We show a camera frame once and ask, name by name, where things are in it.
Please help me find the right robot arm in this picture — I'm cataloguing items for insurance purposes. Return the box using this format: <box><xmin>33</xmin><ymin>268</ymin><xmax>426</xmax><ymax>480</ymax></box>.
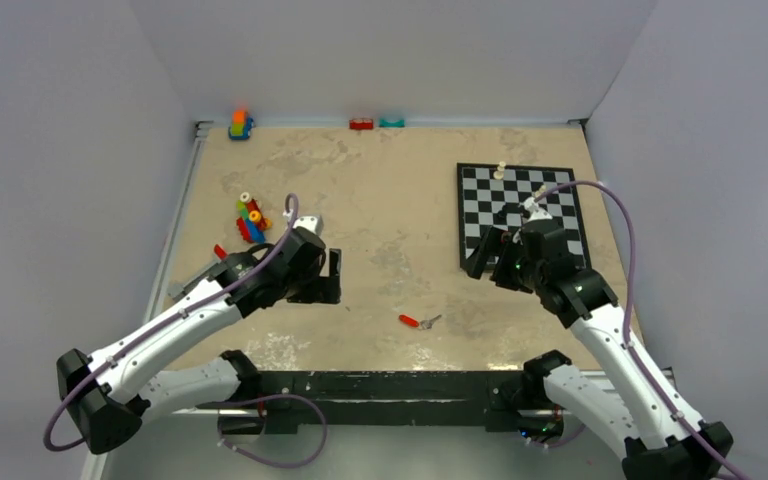
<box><xmin>464</xmin><ymin>219</ymin><xmax>733</xmax><ymax>479</ymax></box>

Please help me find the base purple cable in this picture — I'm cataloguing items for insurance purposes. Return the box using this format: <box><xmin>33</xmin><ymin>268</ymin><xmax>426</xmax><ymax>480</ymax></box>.
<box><xmin>216</xmin><ymin>394</ymin><xmax>329</xmax><ymax>470</ymax></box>

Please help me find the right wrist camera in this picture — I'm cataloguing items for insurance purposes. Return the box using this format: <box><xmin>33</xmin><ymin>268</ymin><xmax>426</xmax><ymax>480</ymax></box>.
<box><xmin>521</xmin><ymin>198</ymin><xmax>553</xmax><ymax>225</ymax></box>

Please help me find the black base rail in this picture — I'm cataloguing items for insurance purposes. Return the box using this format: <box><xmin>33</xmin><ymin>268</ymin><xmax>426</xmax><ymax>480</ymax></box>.
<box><xmin>195</xmin><ymin>369</ymin><xmax>587</xmax><ymax>436</ymax></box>

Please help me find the red key tag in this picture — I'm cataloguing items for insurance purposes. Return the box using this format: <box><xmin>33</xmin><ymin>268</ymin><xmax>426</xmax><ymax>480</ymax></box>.
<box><xmin>398</xmin><ymin>315</ymin><xmax>421</xmax><ymax>328</ymax></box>

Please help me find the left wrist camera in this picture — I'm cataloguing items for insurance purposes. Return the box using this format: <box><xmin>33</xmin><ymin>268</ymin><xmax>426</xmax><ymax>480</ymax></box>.
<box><xmin>293</xmin><ymin>215</ymin><xmax>324</xmax><ymax>236</ymax></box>

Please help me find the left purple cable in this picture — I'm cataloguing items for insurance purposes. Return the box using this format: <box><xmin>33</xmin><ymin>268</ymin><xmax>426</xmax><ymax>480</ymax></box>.
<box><xmin>42</xmin><ymin>193</ymin><xmax>300</xmax><ymax>454</ymax></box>

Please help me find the blue orange toy car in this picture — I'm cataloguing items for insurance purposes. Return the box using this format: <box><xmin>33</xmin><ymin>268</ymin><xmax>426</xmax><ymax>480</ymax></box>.
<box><xmin>227</xmin><ymin>109</ymin><xmax>254</xmax><ymax>141</ymax></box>

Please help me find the colourful toy block vehicle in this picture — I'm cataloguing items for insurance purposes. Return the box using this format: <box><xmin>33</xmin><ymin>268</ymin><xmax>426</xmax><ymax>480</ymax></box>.
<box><xmin>236</xmin><ymin>192</ymin><xmax>272</xmax><ymax>244</ymax></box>

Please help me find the teal lego brick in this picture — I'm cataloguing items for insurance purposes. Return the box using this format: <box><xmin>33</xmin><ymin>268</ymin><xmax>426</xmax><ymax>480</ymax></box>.
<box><xmin>378</xmin><ymin>116</ymin><xmax>406</xmax><ymax>128</ymax></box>

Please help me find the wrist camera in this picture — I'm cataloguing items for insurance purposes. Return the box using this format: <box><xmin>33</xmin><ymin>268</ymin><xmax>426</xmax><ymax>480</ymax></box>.
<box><xmin>521</xmin><ymin>198</ymin><xmax>553</xmax><ymax>225</ymax></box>
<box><xmin>293</xmin><ymin>215</ymin><xmax>324</xmax><ymax>236</ymax></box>

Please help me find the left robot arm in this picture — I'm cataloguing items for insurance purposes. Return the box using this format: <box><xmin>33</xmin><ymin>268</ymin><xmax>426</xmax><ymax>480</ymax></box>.
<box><xmin>56</xmin><ymin>227</ymin><xmax>342</xmax><ymax>454</ymax></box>

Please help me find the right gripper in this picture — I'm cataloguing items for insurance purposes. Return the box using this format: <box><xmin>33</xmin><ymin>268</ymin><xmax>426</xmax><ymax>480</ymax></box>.
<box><xmin>461</xmin><ymin>225</ymin><xmax>545</xmax><ymax>294</ymax></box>

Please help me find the white chess piece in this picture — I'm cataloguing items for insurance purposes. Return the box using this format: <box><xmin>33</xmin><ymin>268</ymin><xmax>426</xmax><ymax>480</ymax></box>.
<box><xmin>493</xmin><ymin>161</ymin><xmax>507</xmax><ymax>181</ymax></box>

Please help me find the chessboard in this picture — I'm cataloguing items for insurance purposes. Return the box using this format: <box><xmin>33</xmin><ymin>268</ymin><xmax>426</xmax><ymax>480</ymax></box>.
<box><xmin>456</xmin><ymin>163</ymin><xmax>591</xmax><ymax>267</ymax></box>

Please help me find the red lego brick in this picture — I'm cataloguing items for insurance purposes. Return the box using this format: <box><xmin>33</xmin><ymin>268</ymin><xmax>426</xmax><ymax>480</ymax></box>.
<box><xmin>348</xmin><ymin>117</ymin><xmax>375</xmax><ymax>131</ymax></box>

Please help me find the red grey toy hammer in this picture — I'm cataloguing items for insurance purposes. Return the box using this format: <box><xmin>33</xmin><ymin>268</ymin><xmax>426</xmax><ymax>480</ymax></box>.
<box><xmin>166</xmin><ymin>244</ymin><xmax>227</xmax><ymax>302</ymax></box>

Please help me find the silver key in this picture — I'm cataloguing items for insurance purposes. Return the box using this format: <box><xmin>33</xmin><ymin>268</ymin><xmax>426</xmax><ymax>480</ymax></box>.
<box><xmin>416</xmin><ymin>315</ymin><xmax>441</xmax><ymax>331</ymax></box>

